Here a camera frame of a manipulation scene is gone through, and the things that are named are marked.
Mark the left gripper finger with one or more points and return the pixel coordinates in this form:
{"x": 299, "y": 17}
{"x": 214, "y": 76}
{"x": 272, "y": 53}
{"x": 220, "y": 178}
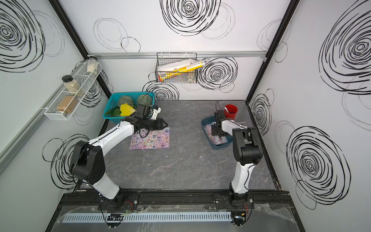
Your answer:
{"x": 162, "y": 127}
{"x": 162, "y": 123}

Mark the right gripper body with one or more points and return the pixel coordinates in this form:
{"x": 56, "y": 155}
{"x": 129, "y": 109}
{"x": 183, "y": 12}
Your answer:
{"x": 214, "y": 131}

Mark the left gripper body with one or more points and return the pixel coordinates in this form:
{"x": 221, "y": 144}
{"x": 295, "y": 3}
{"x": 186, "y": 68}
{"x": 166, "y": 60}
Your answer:
{"x": 151, "y": 124}

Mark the blue glitter sticker sheet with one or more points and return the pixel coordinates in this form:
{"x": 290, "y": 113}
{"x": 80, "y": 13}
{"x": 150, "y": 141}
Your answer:
{"x": 163, "y": 138}

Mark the dark teal storage box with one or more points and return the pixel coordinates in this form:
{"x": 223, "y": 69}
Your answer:
{"x": 209, "y": 120}

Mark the purple Kuromi sticker sheet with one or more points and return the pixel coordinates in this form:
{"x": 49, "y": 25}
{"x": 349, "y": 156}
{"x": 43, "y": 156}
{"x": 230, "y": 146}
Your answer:
{"x": 137, "y": 141}

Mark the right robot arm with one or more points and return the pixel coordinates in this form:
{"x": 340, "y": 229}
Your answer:
{"x": 247, "y": 151}

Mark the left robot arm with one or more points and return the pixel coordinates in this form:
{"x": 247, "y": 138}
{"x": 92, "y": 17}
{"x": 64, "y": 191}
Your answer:
{"x": 87, "y": 162}

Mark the yellow foil box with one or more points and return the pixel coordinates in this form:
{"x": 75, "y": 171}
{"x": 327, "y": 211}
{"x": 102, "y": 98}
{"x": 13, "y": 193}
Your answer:
{"x": 162, "y": 76}

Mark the right green melon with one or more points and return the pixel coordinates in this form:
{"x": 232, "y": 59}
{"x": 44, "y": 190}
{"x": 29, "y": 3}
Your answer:
{"x": 145, "y": 99}

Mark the green melon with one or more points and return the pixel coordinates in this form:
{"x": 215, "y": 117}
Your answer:
{"x": 145, "y": 99}
{"x": 125, "y": 99}

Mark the red cup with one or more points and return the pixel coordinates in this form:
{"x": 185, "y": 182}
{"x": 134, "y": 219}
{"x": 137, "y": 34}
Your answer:
{"x": 230, "y": 111}

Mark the left green melon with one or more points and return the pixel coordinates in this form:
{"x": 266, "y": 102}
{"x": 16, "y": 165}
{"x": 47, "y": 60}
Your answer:
{"x": 125, "y": 99}

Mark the green toy cucumber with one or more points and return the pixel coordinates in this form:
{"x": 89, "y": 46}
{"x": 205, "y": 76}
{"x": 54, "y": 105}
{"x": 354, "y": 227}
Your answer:
{"x": 113, "y": 113}

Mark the teal plastic basket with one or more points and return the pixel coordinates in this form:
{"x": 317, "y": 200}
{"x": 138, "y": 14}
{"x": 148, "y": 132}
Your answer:
{"x": 112, "y": 103}

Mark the white paper package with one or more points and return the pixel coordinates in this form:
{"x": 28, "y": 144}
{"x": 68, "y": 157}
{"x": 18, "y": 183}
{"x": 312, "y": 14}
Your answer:
{"x": 171, "y": 66}

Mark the clear lid jar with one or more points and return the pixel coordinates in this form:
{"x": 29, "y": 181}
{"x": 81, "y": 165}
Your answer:
{"x": 92, "y": 65}

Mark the black lid spice jar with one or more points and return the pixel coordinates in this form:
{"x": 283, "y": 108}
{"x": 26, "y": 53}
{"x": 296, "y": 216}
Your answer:
{"x": 71, "y": 84}

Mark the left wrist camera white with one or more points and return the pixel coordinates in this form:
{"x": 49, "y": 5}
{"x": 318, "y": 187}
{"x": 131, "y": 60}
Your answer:
{"x": 155, "y": 111}

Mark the black wire wall basket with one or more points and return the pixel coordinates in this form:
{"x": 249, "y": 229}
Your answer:
{"x": 176, "y": 56}

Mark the white wire wall shelf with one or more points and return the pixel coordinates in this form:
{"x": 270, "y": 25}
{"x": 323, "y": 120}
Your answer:
{"x": 80, "y": 94}

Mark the white slotted cable duct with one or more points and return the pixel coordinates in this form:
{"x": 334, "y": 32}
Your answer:
{"x": 147, "y": 217}

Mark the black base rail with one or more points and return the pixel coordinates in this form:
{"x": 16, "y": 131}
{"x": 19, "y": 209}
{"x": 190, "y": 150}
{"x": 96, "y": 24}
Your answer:
{"x": 136, "y": 199}

